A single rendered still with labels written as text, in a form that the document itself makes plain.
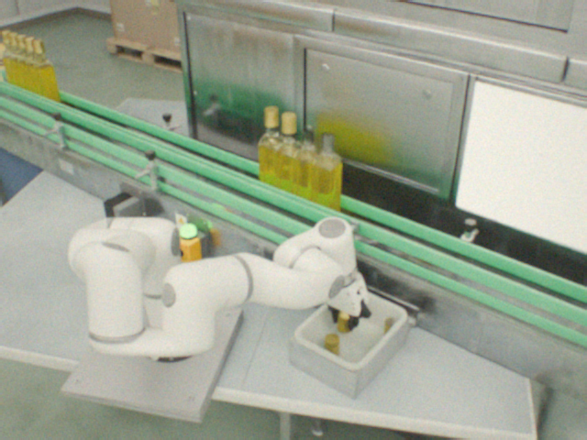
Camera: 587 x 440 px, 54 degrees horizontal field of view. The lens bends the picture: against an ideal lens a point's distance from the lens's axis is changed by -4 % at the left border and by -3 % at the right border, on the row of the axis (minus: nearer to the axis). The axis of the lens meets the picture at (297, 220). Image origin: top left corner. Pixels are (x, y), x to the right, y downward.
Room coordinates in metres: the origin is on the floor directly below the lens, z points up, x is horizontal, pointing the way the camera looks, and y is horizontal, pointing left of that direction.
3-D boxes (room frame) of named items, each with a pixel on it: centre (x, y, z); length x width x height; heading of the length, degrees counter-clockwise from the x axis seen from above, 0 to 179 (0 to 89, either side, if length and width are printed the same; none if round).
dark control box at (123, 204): (1.50, 0.52, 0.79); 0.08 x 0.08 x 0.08; 52
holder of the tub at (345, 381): (0.99, -0.13, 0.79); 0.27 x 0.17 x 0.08; 142
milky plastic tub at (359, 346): (0.97, -0.12, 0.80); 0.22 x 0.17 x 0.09; 142
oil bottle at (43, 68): (2.04, 0.91, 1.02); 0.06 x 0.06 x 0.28; 52
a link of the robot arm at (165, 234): (0.99, 0.30, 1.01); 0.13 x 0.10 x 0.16; 83
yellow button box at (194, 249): (1.33, 0.29, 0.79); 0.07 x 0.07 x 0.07; 52
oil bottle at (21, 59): (2.11, 1.00, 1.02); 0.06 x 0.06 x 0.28; 52
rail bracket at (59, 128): (1.73, 0.78, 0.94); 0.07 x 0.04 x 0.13; 142
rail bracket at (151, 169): (1.45, 0.42, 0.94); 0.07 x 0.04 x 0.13; 142
